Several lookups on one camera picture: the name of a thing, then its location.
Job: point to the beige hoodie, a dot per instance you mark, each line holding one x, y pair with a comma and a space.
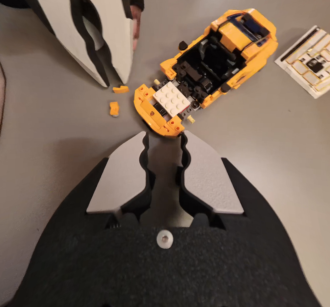
2, 93

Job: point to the person's left hand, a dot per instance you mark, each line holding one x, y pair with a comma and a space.
136, 26

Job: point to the white sticker sheet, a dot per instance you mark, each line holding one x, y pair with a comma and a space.
299, 70

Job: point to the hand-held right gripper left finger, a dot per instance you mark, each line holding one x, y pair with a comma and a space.
123, 178

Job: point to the orange two-stud lego plate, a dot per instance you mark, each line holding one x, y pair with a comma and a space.
121, 90

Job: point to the orange lego car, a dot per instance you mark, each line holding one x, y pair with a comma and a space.
237, 36

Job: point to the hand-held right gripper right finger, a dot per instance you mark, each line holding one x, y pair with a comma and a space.
211, 183

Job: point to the small orange lego tile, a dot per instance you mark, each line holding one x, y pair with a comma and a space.
114, 108

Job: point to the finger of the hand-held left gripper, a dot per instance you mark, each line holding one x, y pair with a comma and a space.
116, 28
59, 10

